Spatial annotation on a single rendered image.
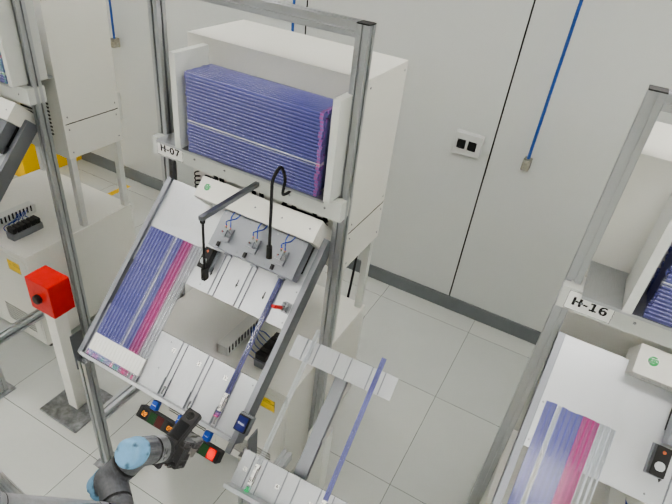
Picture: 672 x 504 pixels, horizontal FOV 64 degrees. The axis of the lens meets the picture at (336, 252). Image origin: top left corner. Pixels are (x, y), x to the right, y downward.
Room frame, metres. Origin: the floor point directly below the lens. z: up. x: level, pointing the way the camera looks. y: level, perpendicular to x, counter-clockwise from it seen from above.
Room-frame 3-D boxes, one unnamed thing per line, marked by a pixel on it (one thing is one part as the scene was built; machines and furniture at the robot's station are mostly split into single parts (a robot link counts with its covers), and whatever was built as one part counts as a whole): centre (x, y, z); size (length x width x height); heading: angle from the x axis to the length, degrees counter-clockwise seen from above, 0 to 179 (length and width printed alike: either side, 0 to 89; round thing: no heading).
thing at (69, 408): (1.63, 1.14, 0.39); 0.24 x 0.24 x 0.78; 65
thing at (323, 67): (2.06, 0.15, 0.86); 0.70 x 0.67 x 1.72; 65
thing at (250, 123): (1.62, 0.28, 1.52); 0.51 x 0.13 x 0.27; 65
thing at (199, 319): (1.75, 0.29, 0.31); 0.70 x 0.65 x 0.62; 65
